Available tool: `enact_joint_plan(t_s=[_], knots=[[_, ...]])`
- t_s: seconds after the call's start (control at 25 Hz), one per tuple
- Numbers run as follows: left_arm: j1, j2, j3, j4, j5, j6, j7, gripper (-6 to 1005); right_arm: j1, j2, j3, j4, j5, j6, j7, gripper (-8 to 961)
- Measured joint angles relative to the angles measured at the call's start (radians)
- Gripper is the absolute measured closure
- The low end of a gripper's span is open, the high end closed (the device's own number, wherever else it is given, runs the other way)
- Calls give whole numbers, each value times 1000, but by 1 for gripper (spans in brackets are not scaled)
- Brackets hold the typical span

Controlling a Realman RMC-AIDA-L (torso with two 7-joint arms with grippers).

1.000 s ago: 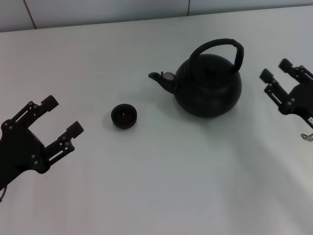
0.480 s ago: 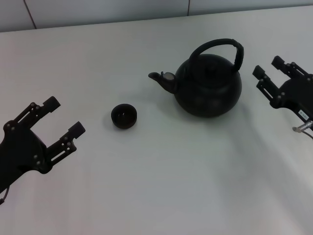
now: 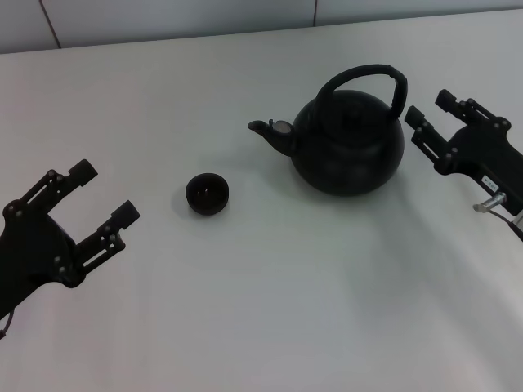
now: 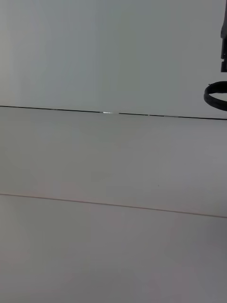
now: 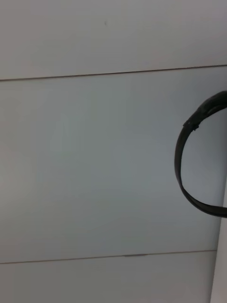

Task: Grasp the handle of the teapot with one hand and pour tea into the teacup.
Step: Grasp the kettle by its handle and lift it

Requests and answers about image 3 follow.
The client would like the black teapot lid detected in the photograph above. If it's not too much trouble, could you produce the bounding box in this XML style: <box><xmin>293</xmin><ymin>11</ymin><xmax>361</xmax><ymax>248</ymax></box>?
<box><xmin>326</xmin><ymin>104</ymin><xmax>381</xmax><ymax>136</ymax></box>

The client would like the thin grey cable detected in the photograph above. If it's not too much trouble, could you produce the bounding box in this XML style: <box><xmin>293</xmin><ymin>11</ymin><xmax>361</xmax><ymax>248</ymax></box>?
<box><xmin>489</xmin><ymin>210</ymin><xmax>523</xmax><ymax>243</ymax></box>

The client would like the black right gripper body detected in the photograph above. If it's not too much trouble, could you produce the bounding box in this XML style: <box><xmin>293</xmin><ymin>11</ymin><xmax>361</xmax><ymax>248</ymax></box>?
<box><xmin>432</xmin><ymin>116</ymin><xmax>523</xmax><ymax>216</ymax></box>

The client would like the silver cylindrical connector plug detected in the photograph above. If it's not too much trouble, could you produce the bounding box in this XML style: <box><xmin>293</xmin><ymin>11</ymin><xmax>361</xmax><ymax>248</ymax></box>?
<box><xmin>472</xmin><ymin>192</ymin><xmax>507</xmax><ymax>212</ymax></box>

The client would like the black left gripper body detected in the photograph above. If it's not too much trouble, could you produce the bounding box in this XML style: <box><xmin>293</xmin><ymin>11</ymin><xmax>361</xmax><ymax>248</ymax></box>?
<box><xmin>0</xmin><ymin>199</ymin><xmax>83</xmax><ymax>323</ymax></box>

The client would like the small black teacup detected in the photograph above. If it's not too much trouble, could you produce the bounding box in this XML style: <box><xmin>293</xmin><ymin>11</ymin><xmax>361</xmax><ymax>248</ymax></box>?
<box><xmin>185</xmin><ymin>172</ymin><xmax>230</xmax><ymax>216</ymax></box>

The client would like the black round teapot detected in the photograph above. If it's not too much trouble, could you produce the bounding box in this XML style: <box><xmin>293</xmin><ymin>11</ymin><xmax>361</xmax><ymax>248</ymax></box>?
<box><xmin>247</xmin><ymin>63</ymin><xmax>409</xmax><ymax>198</ymax></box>

